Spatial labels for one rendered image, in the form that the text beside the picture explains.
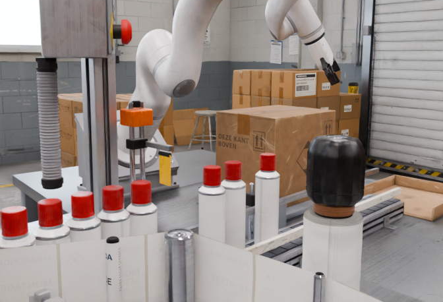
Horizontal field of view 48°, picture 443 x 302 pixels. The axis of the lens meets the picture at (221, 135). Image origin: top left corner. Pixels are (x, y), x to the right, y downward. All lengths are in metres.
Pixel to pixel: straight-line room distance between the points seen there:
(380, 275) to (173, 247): 0.62
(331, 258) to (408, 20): 5.03
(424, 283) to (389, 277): 0.07
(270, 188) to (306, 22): 0.73
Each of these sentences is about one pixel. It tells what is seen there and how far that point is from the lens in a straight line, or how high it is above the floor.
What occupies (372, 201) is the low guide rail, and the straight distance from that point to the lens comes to 1.38.
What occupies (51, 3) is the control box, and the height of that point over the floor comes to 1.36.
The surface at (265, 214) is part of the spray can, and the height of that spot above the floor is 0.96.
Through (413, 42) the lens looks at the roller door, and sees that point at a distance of 5.61.
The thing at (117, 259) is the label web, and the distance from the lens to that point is 0.64.
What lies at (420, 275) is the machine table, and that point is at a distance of 1.17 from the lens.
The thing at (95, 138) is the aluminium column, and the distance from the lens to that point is 0.91.
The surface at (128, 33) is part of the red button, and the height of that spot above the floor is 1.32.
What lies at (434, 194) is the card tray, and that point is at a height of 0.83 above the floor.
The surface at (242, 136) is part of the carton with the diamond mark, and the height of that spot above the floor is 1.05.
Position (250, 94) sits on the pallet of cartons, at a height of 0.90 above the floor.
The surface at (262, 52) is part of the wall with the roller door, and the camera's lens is 7.28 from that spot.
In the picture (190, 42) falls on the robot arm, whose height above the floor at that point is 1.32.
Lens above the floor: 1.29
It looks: 9 degrees down
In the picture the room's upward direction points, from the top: straight up
